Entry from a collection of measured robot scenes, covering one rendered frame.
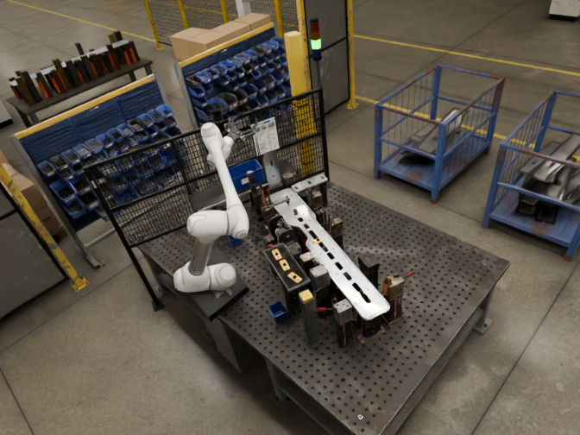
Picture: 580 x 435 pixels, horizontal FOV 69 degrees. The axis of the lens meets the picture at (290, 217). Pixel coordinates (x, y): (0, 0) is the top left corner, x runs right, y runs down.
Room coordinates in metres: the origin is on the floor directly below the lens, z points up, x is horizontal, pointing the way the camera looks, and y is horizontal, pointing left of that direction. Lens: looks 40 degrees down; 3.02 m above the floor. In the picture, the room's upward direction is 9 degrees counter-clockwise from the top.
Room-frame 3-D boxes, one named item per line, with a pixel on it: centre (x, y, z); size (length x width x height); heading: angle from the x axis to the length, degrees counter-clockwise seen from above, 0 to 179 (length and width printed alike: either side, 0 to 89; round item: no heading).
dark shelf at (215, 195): (2.85, 0.33, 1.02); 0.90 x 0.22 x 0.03; 110
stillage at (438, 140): (4.05, -1.77, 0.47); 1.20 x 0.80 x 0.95; 128
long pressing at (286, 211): (2.06, -0.18, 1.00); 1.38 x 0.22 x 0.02; 20
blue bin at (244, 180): (2.86, 0.32, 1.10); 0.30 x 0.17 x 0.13; 111
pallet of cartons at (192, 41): (6.18, 0.51, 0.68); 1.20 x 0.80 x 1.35; 131
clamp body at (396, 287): (1.59, -0.54, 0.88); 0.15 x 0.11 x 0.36; 110
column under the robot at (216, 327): (2.00, 0.56, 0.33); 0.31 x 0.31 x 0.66; 39
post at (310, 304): (1.50, -0.02, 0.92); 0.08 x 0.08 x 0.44; 20
